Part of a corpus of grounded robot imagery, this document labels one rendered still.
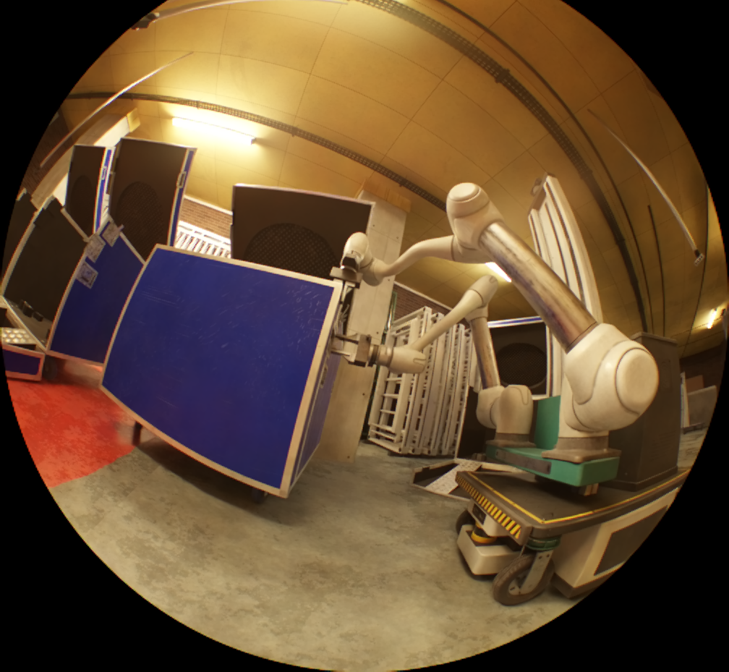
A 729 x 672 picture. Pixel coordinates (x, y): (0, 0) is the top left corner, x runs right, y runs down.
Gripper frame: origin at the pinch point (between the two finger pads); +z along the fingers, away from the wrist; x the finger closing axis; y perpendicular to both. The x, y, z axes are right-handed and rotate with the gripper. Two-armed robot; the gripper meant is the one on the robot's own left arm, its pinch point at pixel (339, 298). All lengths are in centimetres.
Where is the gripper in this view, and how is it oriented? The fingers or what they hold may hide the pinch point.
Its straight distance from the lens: 97.3
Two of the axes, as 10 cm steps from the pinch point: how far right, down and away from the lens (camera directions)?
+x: -9.7, -2.4, 0.1
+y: -1.2, 5.3, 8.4
